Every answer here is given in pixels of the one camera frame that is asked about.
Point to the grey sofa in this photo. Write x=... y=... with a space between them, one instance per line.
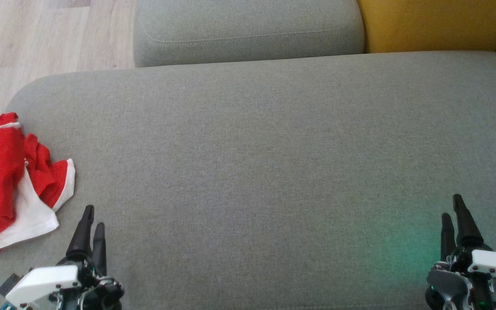
x=256 y=172

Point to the grey sofa back cushion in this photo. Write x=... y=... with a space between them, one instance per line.
x=248 y=30

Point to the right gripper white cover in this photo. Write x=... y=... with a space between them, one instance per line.
x=493 y=265

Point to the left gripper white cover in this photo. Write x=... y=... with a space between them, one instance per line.
x=45 y=282

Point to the yellow sofa cushion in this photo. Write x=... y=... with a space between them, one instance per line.
x=433 y=23

